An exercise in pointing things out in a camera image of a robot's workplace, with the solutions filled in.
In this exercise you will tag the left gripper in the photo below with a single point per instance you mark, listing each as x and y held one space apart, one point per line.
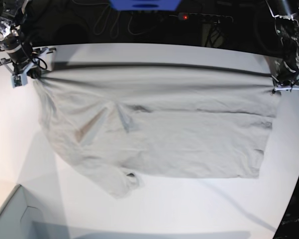
285 85

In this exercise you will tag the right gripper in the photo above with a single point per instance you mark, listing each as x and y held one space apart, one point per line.
32 64

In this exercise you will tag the grey t-shirt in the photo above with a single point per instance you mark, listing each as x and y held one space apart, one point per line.
111 123

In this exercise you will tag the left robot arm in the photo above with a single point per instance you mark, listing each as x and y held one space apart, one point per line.
286 16

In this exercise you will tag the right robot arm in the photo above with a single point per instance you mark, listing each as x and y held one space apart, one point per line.
12 17

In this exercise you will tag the blue bin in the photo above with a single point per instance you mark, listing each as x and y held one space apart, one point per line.
133 5

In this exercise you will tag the black power strip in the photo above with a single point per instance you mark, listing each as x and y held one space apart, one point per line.
204 18

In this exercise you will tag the white box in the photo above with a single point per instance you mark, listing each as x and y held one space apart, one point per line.
26 215

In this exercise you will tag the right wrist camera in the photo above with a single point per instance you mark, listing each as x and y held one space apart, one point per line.
19 80

